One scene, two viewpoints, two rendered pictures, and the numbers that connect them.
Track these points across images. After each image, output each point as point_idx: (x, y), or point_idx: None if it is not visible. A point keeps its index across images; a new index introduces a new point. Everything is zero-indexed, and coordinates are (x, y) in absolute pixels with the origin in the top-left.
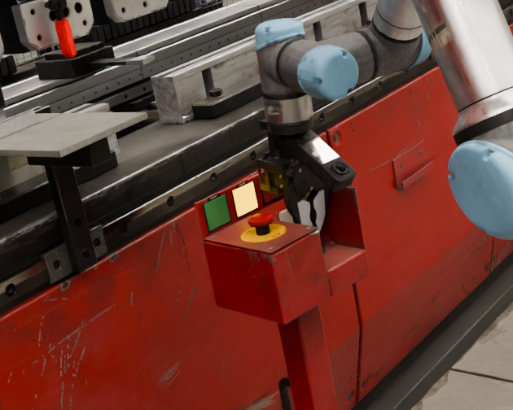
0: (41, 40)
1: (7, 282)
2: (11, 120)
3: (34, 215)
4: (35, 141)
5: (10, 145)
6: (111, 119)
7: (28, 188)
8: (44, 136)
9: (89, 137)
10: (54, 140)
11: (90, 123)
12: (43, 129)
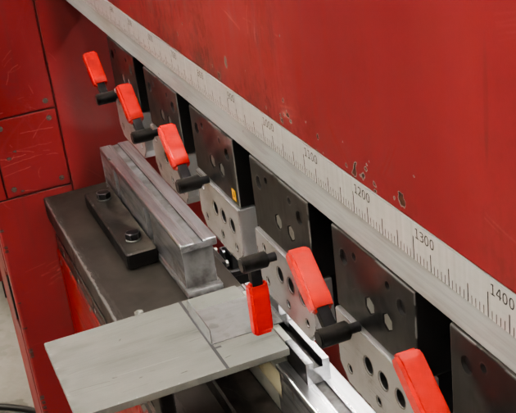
0: (269, 285)
1: (154, 411)
2: (196, 315)
3: (188, 405)
4: (119, 334)
5: (143, 320)
6: (103, 390)
7: (225, 390)
8: (132, 342)
9: (54, 365)
10: (95, 346)
11: (118, 375)
12: (166, 345)
